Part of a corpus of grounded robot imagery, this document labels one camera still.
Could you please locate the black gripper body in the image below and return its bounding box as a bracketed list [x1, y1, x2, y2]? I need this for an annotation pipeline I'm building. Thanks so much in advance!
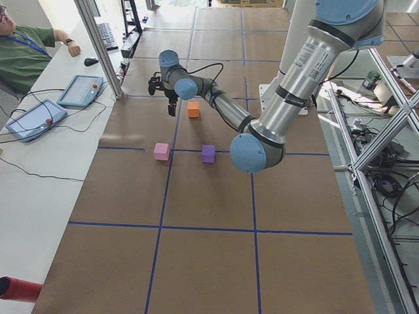
[164, 90, 178, 105]

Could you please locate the orange foam block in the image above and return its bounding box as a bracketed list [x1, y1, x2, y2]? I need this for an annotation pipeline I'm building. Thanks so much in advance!
[187, 101, 200, 118]

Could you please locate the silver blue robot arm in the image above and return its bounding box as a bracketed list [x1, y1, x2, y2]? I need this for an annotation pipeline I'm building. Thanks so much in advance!
[157, 1, 387, 173]

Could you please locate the person's hand with watch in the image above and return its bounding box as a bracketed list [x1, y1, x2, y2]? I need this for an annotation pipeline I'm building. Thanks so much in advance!
[67, 41, 81, 58]

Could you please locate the light pink foam block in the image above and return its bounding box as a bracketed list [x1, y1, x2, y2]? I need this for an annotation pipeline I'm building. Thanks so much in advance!
[153, 143, 170, 161]

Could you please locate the dark purple foam block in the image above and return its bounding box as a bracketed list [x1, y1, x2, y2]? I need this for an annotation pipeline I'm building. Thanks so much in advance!
[202, 145, 215, 164]

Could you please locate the far teach pendant tablet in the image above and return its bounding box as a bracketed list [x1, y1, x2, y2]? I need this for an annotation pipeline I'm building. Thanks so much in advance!
[57, 75, 103, 108]

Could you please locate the teach pendant tablet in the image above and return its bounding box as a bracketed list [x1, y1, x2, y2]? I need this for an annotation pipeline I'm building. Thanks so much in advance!
[57, 75, 103, 108]
[5, 99, 67, 142]

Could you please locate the black computer mouse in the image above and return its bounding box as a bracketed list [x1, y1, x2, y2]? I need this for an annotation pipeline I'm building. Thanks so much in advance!
[84, 58, 99, 67]

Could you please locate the black keyboard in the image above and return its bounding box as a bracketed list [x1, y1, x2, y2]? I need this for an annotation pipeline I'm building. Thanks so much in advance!
[96, 23, 118, 51]

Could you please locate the near teach pendant tablet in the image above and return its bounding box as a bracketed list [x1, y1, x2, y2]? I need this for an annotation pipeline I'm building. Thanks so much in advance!
[5, 99, 67, 142]

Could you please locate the person in green shirt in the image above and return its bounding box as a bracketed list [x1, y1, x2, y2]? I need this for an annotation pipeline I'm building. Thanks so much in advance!
[1, 5, 76, 94]

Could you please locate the red cylinder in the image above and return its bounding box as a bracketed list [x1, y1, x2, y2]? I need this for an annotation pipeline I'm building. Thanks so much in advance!
[1, 276, 43, 303]

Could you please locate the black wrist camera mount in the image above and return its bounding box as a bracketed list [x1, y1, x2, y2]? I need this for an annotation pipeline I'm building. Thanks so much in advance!
[148, 72, 162, 96]

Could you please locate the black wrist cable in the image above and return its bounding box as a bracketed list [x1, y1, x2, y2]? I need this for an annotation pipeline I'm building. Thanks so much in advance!
[185, 62, 226, 88]

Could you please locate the aluminium frame post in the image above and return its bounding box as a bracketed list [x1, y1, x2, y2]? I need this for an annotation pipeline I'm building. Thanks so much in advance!
[74, 0, 124, 99]

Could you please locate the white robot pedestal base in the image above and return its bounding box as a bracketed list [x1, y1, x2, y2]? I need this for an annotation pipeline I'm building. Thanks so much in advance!
[259, 0, 317, 113]

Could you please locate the aluminium frame rack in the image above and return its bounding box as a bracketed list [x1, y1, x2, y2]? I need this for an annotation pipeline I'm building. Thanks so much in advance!
[317, 48, 418, 313]

